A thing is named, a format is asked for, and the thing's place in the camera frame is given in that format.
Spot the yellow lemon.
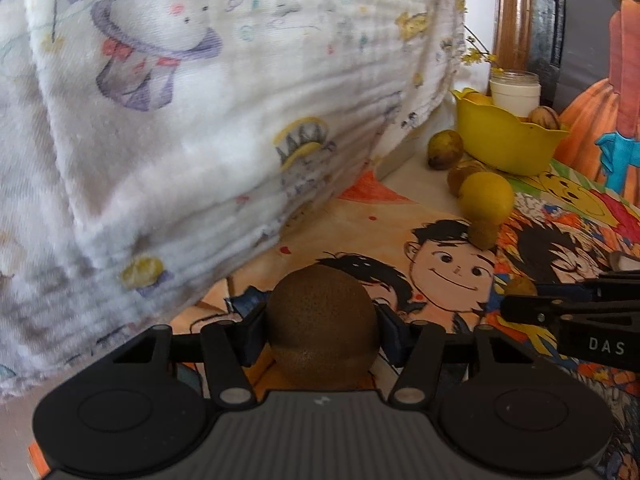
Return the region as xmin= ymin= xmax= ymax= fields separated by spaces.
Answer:
xmin=458 ymin=171 xmax=515 ymax=224

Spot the white cartoon printed blanket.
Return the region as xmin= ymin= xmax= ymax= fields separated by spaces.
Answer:
xmin=0 ymin=0 xmax=469 ymax=402

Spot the colourful comic drawing sheet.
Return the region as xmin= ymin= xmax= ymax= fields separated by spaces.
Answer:
xmin=492 ymin=192 xmax=640 ymax=480

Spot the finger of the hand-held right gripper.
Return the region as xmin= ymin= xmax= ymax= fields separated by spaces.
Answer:
xmin=499 ymin=291 xmax=640 ymax=327
xmin=581 ymin=269 xmax=640 ymax=296

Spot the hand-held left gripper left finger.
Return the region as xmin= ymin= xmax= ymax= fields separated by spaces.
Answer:
xmin=107 ymin=304 xmax=273 ymax=407

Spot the brown wooden frame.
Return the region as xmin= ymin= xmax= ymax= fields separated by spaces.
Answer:
xmin=492 ymin=0 xmax=537 ymax=75

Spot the olive green fruit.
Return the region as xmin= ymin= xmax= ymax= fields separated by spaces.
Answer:
xmin=427 ymin=129 xmax=465 ymax=171

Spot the orange dress figure wall poster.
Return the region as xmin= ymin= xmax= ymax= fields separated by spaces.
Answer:
xmin=554 ymin=0 xmax=640 ymax=197

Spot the small yellow fruit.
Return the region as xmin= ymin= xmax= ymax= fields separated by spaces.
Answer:
xmin=460 ymin=87 xmax=495 ymax=107

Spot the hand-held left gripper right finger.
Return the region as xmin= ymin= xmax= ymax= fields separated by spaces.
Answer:
xmin=372 ymin=305 xmax=534 ymax=409

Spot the small brown kiwi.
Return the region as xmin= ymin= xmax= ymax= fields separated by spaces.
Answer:
xmin=467 ymin=219 xmax=499 ymax=250
xmin=504 ymin=277 xmax=539 ymax=297

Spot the medium brown kiwi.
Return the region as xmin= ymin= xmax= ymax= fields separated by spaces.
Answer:
xmin=446 ymin=159 xmax=487 ymax=197

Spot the striped pepino melon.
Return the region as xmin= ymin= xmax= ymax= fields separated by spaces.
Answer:
xmin=529 ymin=105 xmax=562 ymax=132

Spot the yellow flower twig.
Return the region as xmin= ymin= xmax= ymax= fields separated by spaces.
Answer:
xmin=462 ymin=34 xmax=507 ymax=69

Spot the yellow plastic bowl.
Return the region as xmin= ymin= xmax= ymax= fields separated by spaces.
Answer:
xmin=449 ymin=87 xmax=571 ymax=176

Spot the black door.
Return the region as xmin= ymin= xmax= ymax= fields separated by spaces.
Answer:
xmin=529 ymin=0 xmax=617 ymax=112

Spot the large round brown fruit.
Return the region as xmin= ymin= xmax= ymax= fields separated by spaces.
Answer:
xmin=264 ymin=267 xmax=379 ymax=392

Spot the white jar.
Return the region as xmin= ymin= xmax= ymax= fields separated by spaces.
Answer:
xmin=488 ymin=69 xmax=543 ymax=119

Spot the cartoon boys drawing sheet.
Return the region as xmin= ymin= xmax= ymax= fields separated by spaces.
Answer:
xmin=27 ymin=169 xmax=502 ymax=480

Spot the yellow bear drawing sheet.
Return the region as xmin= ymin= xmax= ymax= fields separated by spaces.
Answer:
xmin=520 ymin=159 xmax=640 ymax=233

